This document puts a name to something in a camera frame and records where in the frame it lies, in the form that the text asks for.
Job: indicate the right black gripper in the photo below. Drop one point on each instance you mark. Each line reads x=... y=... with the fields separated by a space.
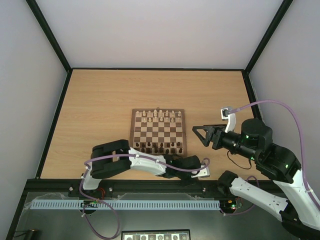
x=216 y=136

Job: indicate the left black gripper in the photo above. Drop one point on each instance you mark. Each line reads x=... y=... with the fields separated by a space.
x=184 y=182

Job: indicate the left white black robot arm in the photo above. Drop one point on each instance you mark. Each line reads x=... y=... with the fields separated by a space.
x=113 y=158

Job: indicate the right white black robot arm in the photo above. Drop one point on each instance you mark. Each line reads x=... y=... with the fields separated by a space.
x=297 y=212

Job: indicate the dark chess pieces front row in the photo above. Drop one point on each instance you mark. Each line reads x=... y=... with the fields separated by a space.
x=161 y=150

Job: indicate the dark chess pieces row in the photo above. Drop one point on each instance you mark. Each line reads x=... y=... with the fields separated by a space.
x=161 y=150
x=158 y=144

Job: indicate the dark chess pieces back row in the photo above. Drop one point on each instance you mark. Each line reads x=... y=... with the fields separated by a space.
x=158 y=144

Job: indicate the right controller board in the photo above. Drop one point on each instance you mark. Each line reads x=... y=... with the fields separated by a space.
x=233 y=204

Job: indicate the controller board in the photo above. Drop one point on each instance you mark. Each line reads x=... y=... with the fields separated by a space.
x=89 y=203
x=233 y=204

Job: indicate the wooden chess board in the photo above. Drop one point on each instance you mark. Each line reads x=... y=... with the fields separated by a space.
x=158 y=131

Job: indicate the left controller board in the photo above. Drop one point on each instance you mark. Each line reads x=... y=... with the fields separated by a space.
x=89 y=203

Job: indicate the light pawns second row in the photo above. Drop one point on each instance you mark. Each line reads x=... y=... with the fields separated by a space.
x=161 y=119

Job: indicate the printed reference sheet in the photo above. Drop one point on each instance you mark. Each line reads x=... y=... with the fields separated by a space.
x=182 y=234

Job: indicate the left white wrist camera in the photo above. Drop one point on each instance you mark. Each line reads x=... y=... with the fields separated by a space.
x=203 y=173

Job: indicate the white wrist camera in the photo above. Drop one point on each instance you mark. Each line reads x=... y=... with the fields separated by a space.
x=228 y=115
x=203 y=173

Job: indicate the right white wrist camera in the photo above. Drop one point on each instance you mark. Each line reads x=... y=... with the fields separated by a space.
x=228 y=115

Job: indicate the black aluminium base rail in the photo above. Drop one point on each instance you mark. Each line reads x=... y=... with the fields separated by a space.
x=114 y=188

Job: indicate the light blue cable duct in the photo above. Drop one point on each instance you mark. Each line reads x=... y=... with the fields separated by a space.
x=64 y=204

